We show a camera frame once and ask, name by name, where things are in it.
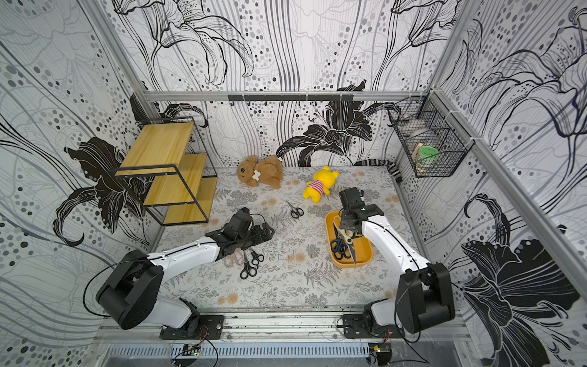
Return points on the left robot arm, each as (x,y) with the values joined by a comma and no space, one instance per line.
(130,295)

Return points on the yellow plush bear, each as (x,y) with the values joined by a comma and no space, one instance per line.
(321,184)

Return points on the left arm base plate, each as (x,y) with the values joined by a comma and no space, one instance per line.
(197,326)

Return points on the wooden tiered shelf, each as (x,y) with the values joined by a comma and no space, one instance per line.
(173,153)

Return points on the small black scissors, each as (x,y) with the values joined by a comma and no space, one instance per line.
(295,211)

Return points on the white cable duct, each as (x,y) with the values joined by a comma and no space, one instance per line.
(244,350)

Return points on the all black scissors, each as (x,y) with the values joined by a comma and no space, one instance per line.
(339,246)

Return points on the yellow storage box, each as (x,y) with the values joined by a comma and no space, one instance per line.
(362,246)

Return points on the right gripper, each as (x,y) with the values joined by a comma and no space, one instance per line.
(348,218)

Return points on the black wire basket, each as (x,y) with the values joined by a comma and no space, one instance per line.
(417,121)

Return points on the black scissors long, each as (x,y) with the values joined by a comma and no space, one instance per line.
(248,271)

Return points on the black wall hook rail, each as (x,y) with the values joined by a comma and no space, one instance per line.
(267,97)

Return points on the green lidded jar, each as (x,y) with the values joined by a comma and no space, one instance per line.
(426,157)

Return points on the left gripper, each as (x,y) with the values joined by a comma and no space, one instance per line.
(260,238)

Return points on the pink scissors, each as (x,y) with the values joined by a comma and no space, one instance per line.
(236,260)

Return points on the brown teddy bear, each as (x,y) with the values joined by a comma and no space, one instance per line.
(268,171)

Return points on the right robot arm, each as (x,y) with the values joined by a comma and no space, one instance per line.
(424,293)

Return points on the black scissors short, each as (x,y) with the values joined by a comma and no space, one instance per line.
(257,258)

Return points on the cream kitchen scissors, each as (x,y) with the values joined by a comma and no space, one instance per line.
(349,236)

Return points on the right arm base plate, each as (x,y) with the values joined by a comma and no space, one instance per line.
(362,326)

